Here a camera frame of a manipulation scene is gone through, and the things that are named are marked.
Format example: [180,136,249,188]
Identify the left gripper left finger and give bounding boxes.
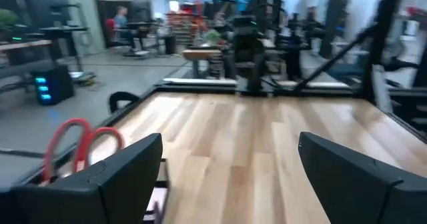
[13,133,163,224]

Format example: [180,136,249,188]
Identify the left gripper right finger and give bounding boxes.
[298,132,427,224]

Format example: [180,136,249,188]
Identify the pink sticky note pad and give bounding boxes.
[146,187,167,215]

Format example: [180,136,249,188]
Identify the red-handled scissors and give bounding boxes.
[40,117,125,187]

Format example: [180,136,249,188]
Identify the black computer tower blue lights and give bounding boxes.
[33,65,76,107]

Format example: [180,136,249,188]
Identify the wooden table black legs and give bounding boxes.
[181,48,223,80]

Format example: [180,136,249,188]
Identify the person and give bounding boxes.
[112,5,136,50]
[282,0,320,80]

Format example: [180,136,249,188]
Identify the grey workbench wooden top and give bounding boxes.
[0,39,54,95]

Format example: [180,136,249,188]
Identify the small potted plant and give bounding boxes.
[203,29,223,45]

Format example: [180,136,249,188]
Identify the black clamp handle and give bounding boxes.
[108,91,141,114]

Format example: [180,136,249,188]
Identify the black aluminium table frame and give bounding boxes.
[0,0,427,185]

